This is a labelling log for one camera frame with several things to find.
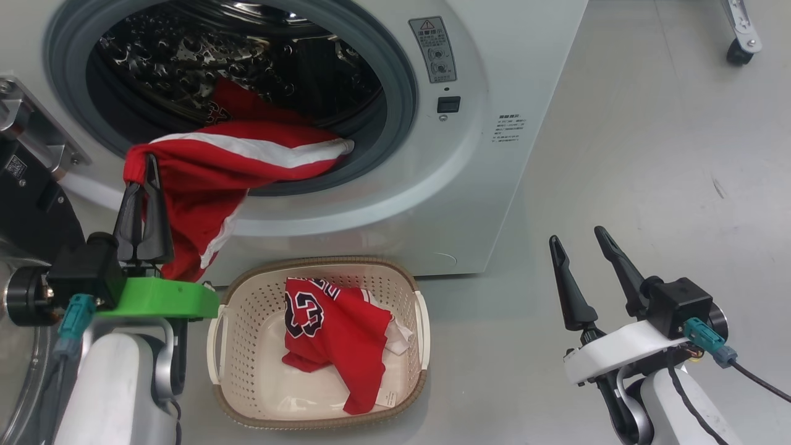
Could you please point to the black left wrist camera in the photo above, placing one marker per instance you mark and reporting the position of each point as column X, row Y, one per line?
column 86, row 272

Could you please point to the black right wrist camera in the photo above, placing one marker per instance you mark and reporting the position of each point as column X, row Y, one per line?
column 680, row 306

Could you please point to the white rolling partition panel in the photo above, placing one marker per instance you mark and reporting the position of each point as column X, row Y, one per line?
column 741, row 37

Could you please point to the red basketball jersey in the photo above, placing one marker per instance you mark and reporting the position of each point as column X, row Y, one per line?
column 346, row 346

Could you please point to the grey warning label sticker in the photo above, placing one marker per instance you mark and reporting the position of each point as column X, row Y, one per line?
column 434, row 49

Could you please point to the red shorts with white stripes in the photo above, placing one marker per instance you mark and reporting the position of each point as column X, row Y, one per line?
column 198, row 185

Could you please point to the washing machine door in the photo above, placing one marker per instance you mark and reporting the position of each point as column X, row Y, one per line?
column 34, row 204

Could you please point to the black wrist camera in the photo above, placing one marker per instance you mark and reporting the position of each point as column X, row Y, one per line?
column 680, row 306
column 86, row 272

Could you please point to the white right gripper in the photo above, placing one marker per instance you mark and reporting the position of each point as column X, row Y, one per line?
column 618, row 352

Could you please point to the cream perforated laundry basket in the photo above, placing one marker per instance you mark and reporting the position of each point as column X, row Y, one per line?
column 247, row 371

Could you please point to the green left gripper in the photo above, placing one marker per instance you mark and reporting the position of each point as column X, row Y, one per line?
column 160, row 300

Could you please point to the white front-load washing machine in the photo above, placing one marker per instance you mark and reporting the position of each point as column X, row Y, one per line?
column 494, row 198

